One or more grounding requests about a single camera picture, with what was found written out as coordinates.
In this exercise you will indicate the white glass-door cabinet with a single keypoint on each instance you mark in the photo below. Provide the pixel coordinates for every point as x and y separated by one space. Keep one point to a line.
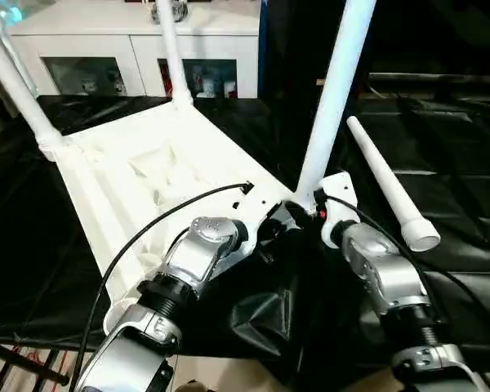
126 45

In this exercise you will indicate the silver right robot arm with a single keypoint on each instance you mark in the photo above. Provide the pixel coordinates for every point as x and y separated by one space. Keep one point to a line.
379 261

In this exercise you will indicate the black folding table frame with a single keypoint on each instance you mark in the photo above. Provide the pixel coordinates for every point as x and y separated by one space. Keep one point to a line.
20 363

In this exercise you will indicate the white plastic table top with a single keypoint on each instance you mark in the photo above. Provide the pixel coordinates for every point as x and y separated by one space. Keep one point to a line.
126 163

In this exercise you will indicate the black mat cloth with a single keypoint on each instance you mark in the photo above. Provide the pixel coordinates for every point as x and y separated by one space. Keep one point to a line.
433 163

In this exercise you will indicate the white plastic table leg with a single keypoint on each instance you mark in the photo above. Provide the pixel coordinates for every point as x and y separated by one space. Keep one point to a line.
335 102
388 179
20 90
175 53

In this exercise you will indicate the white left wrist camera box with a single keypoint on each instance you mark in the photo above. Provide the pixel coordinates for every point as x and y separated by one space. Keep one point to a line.
257 208

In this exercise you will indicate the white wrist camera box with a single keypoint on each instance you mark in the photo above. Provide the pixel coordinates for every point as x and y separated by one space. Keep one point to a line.
339 192
257 208

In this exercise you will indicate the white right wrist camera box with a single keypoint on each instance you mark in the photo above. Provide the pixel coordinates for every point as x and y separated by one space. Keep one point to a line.
339 192

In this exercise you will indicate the grey bundle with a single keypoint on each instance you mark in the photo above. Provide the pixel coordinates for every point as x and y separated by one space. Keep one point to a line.
179 10

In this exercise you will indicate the grey metal bar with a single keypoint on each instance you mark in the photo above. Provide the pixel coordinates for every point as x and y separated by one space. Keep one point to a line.
433 79

